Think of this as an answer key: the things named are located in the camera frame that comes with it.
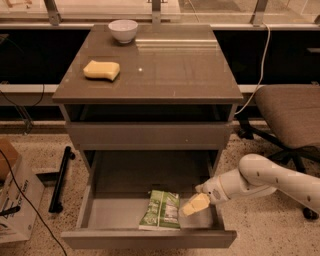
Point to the open grey middle drawer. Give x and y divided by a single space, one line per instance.
117 195

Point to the green jalapeno chip bag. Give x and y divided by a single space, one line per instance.
162 212

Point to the brown office chair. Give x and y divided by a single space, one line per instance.
292 113

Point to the yellow sponge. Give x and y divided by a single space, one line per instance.
101 70

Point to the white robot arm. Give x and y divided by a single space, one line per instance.
255 176

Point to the black metal bar stand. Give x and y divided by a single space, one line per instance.
58 179

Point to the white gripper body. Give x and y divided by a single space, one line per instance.
212 190

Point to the grey drawer cabinet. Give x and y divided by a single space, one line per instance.
168 74

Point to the white ceramic bowl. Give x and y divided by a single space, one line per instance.
124 31

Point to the brown cardboard box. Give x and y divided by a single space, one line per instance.
8 157

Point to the closed grey top drawer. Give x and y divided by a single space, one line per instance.
150 136

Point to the white cardboard box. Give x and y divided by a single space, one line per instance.
20 197

